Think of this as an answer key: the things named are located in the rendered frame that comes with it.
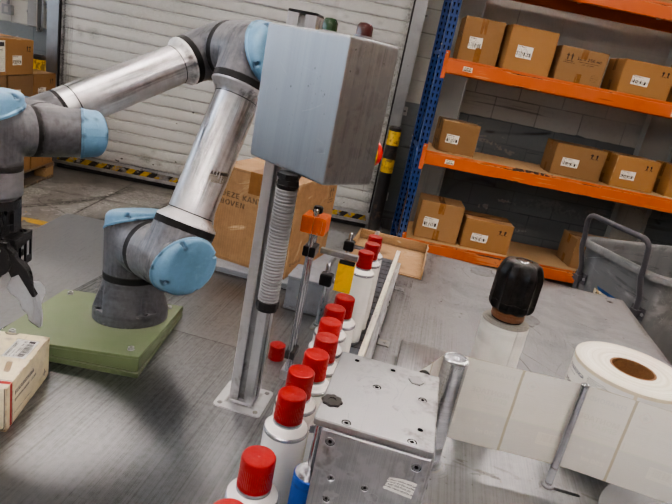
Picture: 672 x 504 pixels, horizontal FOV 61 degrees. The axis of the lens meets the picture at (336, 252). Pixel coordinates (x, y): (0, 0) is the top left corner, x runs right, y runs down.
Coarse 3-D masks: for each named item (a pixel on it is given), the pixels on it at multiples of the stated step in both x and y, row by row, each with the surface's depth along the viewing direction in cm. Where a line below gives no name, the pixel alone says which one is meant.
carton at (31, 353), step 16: (0, 336) 96; (16, 336) 97; (32, 336) 98; (0, 352) 92; (16, 352) 93; (32, 352) 94; (48, 352) 99; (0, 368) 88; (16, 368) 89; (32, 368) 93; (48, 368) 101; (0, 384) 84; (16, 384) 87; (32, 384) 94; (0, 400) 84; (16, 400) 88; (0, 416) 85; (16, 416) 89
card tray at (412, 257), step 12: (360, 228) 215; (360, 240) 213; (384, 240) 215; (396, 240) 214; (408, 240) 213; (384, 252) 204; (408, 252) 210; (420, 252) 213; (408, 264) 197; (420, 264) 199; (408, 276) 186; (420, 276) 188
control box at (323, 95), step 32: (288, 32) 78; (320, 32) 73; (288, 64) 78; (320, 64) 74; (352, 64) 71; (384, 64) 75; (288, 96) 79; (320, 96) 74; (352, 96) 73; (384, 96) 77; (256, 128) 84; (288, 128) 79; (320, 128) 75; (352, 128) 75; (288, 160) 80; (320, 160) 75; (352, 160) 77
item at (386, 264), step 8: (384, 264) 178; (384, 272) 171; (384, 280) 164; (376, 288) 157; (376, 296) 152; (376, 304) 146; (368, 320) 136; (360, 336) 128; (360, 344) 124; (352, 352) 120
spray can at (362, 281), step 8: (360, 256) 118; (368, 256) 117; (360, 264) 118; (368, 264) 118; (360, 272) 118; (368, 272) 118; (352, 280) 119; (360, 280) 118; (368, 280) 118; (352, 288) 119; (360, 288) 118; (368, 288) 119; (360, 296) 119; (368, 296) 120; (360, 304) 120; (360, 312) 120; (360, 320) 121; (360, 328) 123; (352, 344) 123
